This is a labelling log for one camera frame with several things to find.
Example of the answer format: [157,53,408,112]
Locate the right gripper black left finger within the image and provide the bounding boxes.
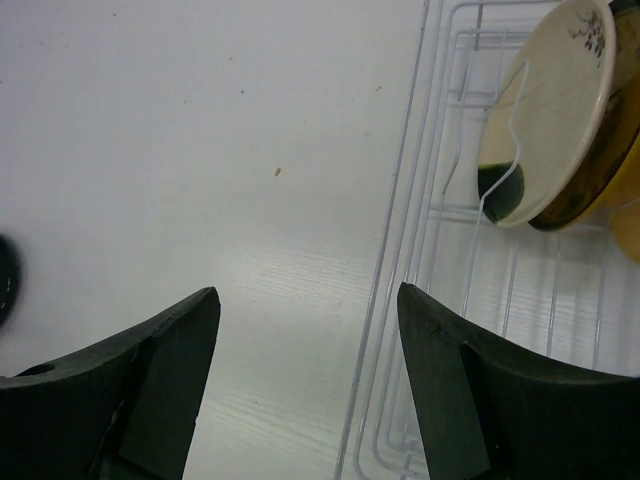
[1,287,220,479]

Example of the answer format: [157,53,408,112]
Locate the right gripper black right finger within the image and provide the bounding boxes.
[397,283,639,479]

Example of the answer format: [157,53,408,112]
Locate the black round plate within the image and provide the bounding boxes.
[0,235,22,326]

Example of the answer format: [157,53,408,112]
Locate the orange round plate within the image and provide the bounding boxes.
[606,171,639,264]

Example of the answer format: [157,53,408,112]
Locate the yellow patterned black-rim plate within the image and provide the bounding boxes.
[529,1,639,231]

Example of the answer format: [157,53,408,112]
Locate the cream plate black mark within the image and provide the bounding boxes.
[477,1,616,228]

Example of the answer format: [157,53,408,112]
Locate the white wire dish rack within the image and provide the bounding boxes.
[333,1,639,479]

